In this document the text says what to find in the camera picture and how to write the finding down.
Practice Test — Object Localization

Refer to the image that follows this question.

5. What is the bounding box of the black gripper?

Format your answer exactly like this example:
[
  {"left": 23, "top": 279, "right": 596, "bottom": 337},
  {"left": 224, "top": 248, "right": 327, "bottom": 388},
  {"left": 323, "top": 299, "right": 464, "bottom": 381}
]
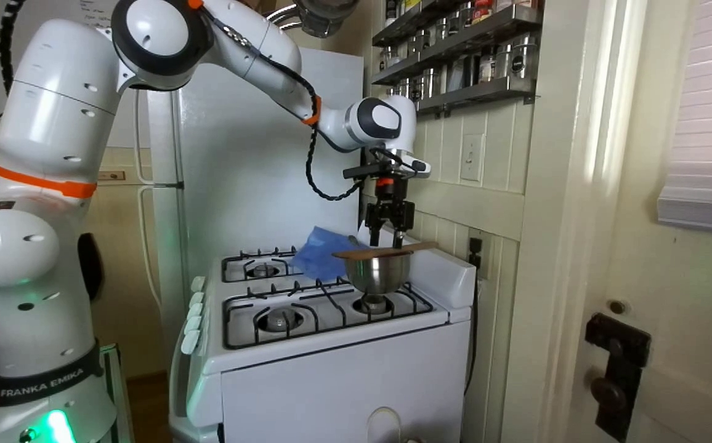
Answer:
[{"left": 362, "top": 174, "right": 417, "bottom": 252}]

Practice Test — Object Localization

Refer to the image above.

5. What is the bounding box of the wooden spatula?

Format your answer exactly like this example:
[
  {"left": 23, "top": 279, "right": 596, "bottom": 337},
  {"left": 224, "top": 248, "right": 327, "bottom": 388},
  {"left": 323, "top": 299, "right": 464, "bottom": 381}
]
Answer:
[{"left": 333, "top": 241, "right": 440, "bottom": 267}]

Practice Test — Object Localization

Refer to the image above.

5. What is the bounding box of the hanging steel pot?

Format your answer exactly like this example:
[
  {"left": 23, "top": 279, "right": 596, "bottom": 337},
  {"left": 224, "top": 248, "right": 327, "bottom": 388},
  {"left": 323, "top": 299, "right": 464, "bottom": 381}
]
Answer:
[{"left": 290, "top": 0, "right": 362, "bottom": 39}]

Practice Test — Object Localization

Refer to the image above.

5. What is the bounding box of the blue cloth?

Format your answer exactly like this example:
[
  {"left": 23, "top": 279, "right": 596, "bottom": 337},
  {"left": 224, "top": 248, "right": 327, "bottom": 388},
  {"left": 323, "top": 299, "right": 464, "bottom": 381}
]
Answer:
[{"left": 290, "top": 225, "right": 364, "bottom": 284}]

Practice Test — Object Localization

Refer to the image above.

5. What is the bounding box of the round gas burner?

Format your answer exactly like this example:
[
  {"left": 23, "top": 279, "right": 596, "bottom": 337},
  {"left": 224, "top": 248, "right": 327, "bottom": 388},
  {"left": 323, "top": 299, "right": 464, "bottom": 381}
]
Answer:
[
  {"left": 247, "top": 259, "right": 280, "bottom": 279},
  {"left": 254, "top": 305, "right": 301, "bottom": 334},
  {"left": 352, "top": 294, "right": 396, "bottom": 317}
]

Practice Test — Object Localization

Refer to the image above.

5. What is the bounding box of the long black burner grate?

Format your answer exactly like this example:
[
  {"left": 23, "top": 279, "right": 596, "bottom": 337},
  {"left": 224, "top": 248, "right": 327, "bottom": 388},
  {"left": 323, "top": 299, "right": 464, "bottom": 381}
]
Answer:
[
  {"left": 220, "top": 245, "right": 301, "bottom": 285},
  {"left": 220, "top": 275, "right": 435, "bottom": 352}
]

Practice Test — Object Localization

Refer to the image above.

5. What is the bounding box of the metal spice jar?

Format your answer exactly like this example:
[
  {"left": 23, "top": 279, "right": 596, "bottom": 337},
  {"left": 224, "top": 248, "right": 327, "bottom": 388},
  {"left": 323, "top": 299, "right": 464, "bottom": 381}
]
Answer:
[
  {"left": 417, "top": 70, "right": 439, "bottom": 101},
  {"left": 507, "top": 33, "right": 537, "bottom": 82},
  {"left": 487, "top": 41, "right": 513, "bottom": 85}
]

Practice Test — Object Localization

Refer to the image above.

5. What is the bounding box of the white gas stove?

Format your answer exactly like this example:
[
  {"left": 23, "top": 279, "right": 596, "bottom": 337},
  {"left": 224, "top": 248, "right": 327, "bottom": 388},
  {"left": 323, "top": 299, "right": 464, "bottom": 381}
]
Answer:
[{"left": 164, "top": 217, "right": 480, "bottom": 443}]

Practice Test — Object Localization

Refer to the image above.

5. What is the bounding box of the white refrigerator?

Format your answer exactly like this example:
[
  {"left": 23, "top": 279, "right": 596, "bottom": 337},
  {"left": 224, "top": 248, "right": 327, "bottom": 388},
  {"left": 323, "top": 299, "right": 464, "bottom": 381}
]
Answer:
[{"left": 135, "top": 44, "right": 367, "bottom": 379}]

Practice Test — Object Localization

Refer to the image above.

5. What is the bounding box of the dark metal spice rack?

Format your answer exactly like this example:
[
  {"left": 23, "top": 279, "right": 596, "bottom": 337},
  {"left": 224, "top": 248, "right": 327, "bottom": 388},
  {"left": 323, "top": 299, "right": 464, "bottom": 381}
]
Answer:
[{"left": 367, "top": 0, "right": 544, "bottom": 129}]

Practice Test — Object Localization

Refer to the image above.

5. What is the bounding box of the hanging steel pan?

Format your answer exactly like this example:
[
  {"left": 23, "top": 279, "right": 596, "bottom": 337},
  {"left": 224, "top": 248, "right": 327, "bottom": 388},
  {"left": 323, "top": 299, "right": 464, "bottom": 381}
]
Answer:
[{"left": 258, "top": 0, "right": 301, "bottom": 33}]

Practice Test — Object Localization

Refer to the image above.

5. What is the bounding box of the black door lock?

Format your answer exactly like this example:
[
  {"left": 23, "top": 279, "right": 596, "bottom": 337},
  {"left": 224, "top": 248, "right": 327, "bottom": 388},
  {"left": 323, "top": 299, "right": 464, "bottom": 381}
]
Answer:
[{"left": 583, "top": 311, "right": 654, "bottom": 443}]

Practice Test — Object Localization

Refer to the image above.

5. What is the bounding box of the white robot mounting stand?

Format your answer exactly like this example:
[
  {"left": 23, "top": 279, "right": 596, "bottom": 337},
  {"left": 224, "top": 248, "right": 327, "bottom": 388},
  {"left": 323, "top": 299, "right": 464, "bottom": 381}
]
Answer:
[{"left": 94, "top": 342, "right": 134, "bottom": 443}]

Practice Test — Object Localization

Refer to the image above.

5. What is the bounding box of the white door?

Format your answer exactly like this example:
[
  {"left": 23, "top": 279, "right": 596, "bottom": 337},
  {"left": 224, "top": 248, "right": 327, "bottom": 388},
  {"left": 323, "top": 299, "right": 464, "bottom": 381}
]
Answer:
[{"left": 561, "top": 0, "right": 712, "bottom": 443}]

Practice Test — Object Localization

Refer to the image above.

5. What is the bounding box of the white window blind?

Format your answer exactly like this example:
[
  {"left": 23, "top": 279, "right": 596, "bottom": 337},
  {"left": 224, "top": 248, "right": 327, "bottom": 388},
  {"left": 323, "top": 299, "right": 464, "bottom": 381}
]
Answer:
[{"left": 655, "top": 0, "right": 712, "bottom": 238}]

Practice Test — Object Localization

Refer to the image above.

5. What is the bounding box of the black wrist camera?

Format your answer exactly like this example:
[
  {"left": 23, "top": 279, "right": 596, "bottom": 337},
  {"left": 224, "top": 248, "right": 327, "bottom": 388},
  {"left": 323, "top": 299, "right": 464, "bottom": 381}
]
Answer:
[{"left": 341, "top": 161, "right": 411, "bottom": 182}]

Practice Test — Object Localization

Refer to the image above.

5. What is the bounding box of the black plug with cable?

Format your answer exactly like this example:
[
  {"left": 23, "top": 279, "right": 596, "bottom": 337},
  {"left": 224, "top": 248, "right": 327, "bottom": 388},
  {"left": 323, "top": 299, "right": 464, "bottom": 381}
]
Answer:
[{"left": 465, "top": 232, "right": 491, "bottom": 396}]

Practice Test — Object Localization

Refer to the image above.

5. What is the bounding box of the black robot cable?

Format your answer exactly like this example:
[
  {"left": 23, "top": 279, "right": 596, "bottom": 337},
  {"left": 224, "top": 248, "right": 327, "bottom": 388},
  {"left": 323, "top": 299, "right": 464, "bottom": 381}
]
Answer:
[{"left": 205, "top": 9, "right": 367, "bottom": 205}]

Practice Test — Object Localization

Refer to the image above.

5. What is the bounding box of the white wall switch plate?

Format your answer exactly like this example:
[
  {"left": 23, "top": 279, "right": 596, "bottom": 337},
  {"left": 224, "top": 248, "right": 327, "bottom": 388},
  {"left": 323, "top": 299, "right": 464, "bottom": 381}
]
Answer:
[{"left": 460, "top": 131, "right": 486, "bottom": 184}]

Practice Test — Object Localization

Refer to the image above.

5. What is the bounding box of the narrow orange strap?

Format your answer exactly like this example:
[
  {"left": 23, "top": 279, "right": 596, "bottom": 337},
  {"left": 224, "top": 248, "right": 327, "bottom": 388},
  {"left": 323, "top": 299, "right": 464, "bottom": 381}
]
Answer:
[{"left": 306, "top": 94, "right": 325, "bottom": 129}]

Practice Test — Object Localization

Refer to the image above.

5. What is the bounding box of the wide orange strap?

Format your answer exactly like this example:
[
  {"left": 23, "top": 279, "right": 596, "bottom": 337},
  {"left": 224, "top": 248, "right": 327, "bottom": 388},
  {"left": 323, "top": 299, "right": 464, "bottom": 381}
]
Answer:
[{"left": 0, "top": 158, "right": 99, "bottom": 201}]

